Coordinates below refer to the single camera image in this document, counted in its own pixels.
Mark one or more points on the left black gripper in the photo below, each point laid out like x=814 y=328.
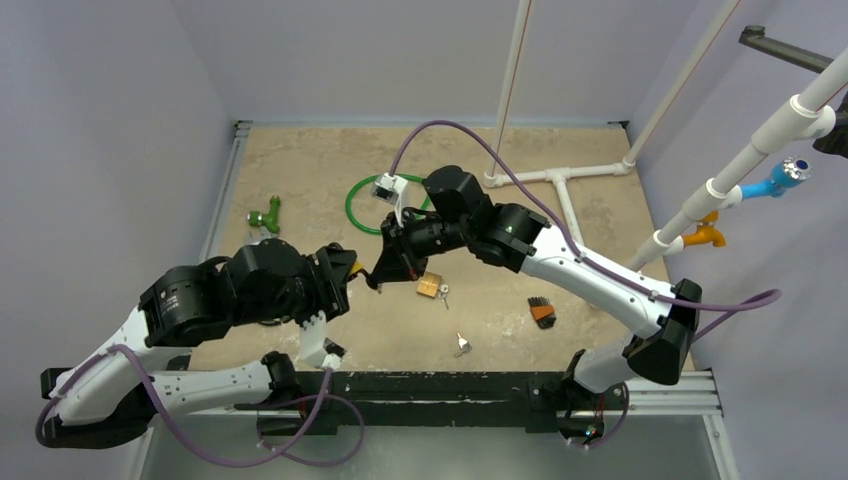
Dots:
x=330 y=269

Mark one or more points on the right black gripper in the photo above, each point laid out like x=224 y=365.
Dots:
x=399 y=242

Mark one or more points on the large brass padlock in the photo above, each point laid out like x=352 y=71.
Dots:
x=429 y=285

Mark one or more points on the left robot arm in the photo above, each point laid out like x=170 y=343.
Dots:
x=113 y=396

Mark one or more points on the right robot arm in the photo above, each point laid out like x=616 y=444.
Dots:
x=659 y=316

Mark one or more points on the orange hex key set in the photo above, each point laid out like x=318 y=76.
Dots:
x=542 y=312

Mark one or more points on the orange faucet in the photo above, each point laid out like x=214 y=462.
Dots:
x=706 y=233

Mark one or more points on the blue faucet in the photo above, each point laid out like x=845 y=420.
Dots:
x=788 y=174

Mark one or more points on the black overhead bar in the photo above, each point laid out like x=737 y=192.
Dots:
x=754 y=37

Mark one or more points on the green cable lock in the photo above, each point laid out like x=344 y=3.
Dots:
x=365 y=212

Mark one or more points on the green hose nozzle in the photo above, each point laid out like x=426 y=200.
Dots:
x=269 y=219

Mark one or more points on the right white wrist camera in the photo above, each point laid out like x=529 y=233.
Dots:
x=392 y=189

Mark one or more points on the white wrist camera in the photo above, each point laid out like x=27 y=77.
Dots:
x=316 y=349
x=392 y=189

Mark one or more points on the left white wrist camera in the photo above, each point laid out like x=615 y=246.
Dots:
x=316 y=349

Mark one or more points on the white pvc pipe frame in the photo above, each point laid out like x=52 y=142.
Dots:
x=802 y=116

